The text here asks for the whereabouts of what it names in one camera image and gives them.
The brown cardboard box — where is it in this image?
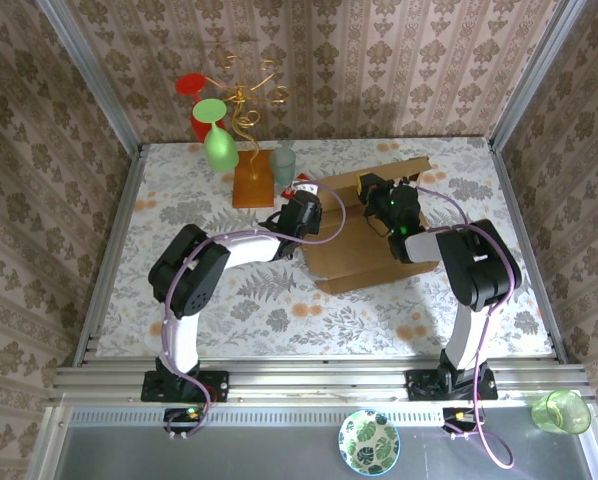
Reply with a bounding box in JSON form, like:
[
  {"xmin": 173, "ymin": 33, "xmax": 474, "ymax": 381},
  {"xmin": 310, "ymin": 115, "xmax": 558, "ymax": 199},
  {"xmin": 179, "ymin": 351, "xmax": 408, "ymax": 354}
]
[{"xmin": 298, "ymin": 156, "xmax": 441, "ymax": 295}]

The red snack packet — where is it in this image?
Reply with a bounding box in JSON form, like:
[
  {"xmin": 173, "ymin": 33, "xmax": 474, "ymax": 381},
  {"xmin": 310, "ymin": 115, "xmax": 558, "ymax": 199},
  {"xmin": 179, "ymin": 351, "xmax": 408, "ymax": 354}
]
[{"xmin": 280, "ymin": 172, "xmax": 311, "ymax": 200}]

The frosted plastic tumbler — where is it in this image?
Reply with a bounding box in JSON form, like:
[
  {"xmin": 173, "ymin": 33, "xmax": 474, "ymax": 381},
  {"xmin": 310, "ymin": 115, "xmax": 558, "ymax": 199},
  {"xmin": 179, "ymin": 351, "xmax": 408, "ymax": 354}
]
[{"xmin": 269, "ymin": 146, "xmax": 298, "ymax": 189}]

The green wine glass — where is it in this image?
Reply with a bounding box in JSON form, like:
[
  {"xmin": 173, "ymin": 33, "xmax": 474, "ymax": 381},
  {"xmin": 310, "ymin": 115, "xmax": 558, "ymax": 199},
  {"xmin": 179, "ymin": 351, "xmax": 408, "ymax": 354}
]
[{"xmin": 192, "ymin": 98, "xmax": 240, "ymax": 174}]

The floral tablecloth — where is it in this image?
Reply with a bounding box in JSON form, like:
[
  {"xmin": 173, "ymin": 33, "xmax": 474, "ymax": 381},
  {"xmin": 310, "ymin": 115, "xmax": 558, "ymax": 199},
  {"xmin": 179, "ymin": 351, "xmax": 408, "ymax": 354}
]
[{"xmin": 96, "ymin": 137, "xmax": 553, "ymax": 359}]

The red wine glass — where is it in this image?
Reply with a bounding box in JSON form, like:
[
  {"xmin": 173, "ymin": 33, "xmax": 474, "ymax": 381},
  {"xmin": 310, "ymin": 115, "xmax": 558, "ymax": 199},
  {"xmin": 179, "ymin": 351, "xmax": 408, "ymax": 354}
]
[{"xmin": 174, "ymin": 73, "xmax": 228, "ymax": 144}]

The small black controller board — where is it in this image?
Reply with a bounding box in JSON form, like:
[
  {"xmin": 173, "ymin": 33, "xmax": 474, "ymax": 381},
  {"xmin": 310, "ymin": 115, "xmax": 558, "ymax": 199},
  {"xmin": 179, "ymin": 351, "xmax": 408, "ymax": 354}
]
[
  {"xmin": 163, "ymin": 407, "xmax": 203, "ymax": 426},
  {"xmin": 442, "ymin": 407, "xmax": 480, "ymax": 426}
]

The leaf pattern bowl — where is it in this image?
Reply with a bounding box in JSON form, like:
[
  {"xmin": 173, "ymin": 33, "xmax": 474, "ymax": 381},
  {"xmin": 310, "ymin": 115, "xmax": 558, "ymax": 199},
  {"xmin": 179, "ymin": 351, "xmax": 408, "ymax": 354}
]
[{"xmin": 337, "ymin": 408, "xmax": 401, "ymax": 476}]

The grey metal shelf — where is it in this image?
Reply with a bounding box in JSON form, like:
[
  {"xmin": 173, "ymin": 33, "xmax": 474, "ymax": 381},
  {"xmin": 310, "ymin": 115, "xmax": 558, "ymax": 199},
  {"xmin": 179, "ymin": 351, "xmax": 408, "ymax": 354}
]
[{"xmin": 26, "ymin": 403, "xmax": 598, "ymax": 480}]

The green transparent plastic cup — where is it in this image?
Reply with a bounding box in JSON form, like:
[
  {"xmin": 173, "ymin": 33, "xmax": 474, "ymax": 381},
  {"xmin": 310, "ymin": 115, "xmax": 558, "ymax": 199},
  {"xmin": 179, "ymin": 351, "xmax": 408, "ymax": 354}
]
[{"xmin": 530, "ymin": 388, "xmax": 592, "ymax": 434}]

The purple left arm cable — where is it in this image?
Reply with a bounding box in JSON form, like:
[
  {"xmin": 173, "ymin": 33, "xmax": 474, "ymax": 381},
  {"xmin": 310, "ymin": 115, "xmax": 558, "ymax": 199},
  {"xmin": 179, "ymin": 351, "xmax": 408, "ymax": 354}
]
[{"xmin": 161, "ymin": 182, "xmax": 349, "ymax": 442}]

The gold wire rack wooden base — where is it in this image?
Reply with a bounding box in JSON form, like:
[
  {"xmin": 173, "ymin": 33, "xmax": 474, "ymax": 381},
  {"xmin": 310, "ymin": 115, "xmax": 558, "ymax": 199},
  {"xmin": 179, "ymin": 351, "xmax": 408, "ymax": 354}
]
[{"xmin": 206, "ymin": 52, "xmax": 291, "ymax": 209}]

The aluminium side rail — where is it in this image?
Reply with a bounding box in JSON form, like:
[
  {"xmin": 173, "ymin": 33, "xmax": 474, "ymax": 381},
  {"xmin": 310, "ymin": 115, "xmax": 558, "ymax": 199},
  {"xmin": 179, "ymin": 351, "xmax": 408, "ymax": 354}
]
[
  {"xmin": 487, "ymin": 138, "xmax": 566, "ymax": 364},
  {"xmin": 72, "ymin": 144, "xmax": 148, "ymax": 369}
]

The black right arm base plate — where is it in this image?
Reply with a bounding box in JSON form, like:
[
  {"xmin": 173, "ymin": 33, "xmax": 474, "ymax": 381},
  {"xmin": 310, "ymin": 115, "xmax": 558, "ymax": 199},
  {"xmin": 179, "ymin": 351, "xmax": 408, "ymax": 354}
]
[{"xmin": 404, "ymin": 367, "xmax": 500, "ymax": 401}]

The aluminium frame post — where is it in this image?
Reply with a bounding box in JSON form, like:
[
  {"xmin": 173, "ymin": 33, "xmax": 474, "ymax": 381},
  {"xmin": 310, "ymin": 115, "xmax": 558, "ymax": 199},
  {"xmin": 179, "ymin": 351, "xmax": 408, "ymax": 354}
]
[
  {"xmin": 37, "ymin": 0, "xmax": 143, "ymax": 151},
  {"xmin": 489, "ymin": 0, "xmax": 588, "ymax": 151}
]

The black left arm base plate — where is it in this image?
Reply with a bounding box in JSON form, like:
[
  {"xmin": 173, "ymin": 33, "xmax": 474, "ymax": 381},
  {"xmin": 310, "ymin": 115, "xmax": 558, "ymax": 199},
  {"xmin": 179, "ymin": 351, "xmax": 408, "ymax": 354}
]
[{"xmin": 141, "ymin": 370, "xmax": 230, "ymax": 403}]

